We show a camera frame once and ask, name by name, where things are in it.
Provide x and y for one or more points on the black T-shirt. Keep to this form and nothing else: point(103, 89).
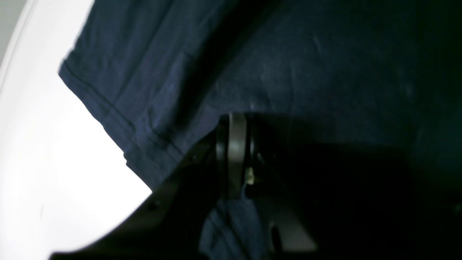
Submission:
point(159, 75)

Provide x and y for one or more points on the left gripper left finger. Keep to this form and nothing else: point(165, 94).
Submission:
point(168, 224)

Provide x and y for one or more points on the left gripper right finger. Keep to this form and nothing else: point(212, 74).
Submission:
point(351, 201)

